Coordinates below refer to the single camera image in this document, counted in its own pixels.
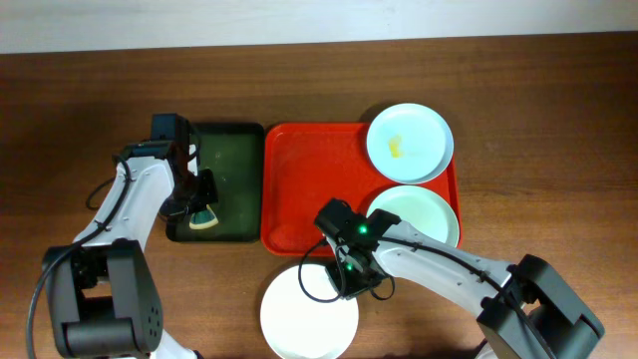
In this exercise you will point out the light blue plate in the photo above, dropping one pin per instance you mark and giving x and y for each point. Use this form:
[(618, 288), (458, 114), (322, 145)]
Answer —
[(410, 143)]

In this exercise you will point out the red tray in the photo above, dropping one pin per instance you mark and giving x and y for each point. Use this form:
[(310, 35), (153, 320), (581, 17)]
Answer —
[(305, 165)]

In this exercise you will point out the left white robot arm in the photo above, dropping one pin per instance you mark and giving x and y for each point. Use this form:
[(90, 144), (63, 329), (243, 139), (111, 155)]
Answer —
[(102, 299)]

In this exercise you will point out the dark green tray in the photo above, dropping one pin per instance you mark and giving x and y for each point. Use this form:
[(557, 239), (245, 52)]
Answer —
[(234, 153)]

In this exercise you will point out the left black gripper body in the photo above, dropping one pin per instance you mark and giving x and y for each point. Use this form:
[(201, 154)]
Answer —
[(200, 194)]

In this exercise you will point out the white plate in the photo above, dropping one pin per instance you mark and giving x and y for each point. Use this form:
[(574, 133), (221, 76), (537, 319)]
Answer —
[(295, 326)]

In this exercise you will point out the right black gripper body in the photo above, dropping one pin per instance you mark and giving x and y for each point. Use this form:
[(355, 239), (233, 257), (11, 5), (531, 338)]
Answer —
[(350, 280)]

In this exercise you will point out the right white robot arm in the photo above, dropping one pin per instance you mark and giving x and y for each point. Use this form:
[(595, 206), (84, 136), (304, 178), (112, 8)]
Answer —
[(524, 310)]

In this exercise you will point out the mint green plate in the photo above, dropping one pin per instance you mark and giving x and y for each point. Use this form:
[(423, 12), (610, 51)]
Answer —
[(425, 210)]

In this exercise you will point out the green yellow sponge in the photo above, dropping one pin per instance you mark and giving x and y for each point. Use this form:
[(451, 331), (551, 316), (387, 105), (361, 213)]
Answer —
[(203, 219)]

